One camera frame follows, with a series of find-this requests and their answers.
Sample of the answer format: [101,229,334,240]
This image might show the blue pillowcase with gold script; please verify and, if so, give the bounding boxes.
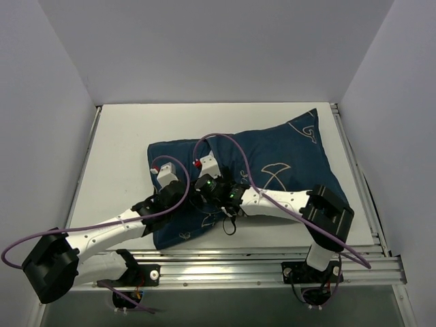
[146,108,352,251]

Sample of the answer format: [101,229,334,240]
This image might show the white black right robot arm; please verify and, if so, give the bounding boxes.
[194,173,354,281]

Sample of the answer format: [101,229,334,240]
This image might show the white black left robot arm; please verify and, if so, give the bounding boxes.
[22,181,189,304]

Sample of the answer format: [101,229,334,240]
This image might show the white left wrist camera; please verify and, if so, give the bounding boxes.
[150,162,178,188]

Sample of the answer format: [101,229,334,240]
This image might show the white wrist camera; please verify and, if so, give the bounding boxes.
[150,162,178,188]
[193,155,221,178]

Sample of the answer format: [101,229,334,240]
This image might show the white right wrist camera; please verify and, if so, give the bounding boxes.
[193,155,221,178]

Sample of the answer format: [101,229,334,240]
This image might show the aluminium front rail frame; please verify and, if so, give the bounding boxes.
[35,248,416,326]

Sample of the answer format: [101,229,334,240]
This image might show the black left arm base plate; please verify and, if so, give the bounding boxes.
[97,264,161,287]

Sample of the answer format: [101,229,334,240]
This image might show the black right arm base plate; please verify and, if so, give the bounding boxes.
[281,261,344,284]

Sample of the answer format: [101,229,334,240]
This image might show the aluminium left side rail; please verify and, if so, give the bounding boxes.
[65,106,103,228]

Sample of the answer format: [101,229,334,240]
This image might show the aluminium rail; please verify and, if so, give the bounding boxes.
[65,106,103,228]
[329,104,392,257]

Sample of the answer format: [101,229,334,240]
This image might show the aluminium right side rail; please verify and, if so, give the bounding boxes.
[329,104,392,257]

